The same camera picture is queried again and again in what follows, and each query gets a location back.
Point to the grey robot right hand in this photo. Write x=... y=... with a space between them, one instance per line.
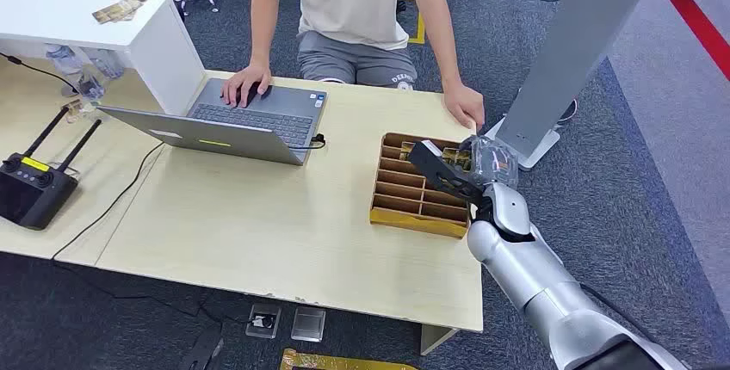
x=495 y=161

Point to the person's left forearm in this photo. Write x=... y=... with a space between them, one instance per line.
x=439 y=31

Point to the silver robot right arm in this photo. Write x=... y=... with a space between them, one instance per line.
x=542 y=282

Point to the person's right forearm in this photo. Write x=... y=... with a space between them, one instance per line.
x=263 y=31

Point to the gold patterned card stack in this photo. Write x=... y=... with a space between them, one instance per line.
x=456 y=156

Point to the person's left hand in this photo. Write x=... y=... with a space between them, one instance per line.
x=465 y=104

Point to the person's hand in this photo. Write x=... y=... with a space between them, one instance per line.
x=465 y=104
x=245 y=83

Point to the wooden card organizer tray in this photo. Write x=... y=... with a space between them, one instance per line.
x=410 y=196

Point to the person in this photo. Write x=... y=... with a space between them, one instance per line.
x=348 y=2

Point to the person's right hand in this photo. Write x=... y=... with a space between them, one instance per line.
x=245 y=83

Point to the grey panel stand white base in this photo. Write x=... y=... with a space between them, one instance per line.
x=570 y=42

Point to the yellow floor tape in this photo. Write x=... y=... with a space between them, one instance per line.
x=420 y=28

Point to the black usb plug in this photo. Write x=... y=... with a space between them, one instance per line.
x=317 y=141

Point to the red barrier belt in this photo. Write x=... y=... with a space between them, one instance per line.
x=693 y=19

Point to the grey laptop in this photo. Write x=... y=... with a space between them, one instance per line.
x=256 y=106

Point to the empty clear plastic box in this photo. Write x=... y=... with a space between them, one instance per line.
x=308 y=324

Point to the gold tray on floor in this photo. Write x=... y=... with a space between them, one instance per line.
x=336 y=363

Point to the clear plastic box with insert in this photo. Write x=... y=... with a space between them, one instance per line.
x=263 y=320

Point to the white desk shelf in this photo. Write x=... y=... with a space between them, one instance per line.
x=154 y=48

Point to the clear plastic water bottle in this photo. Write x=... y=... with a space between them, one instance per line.
x=64 y=65
x=105 y=64

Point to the gold cards on shelf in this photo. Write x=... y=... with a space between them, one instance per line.
x=120 y=8

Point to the black remote controller with antennas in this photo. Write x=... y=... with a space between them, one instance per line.
x=31 y=191

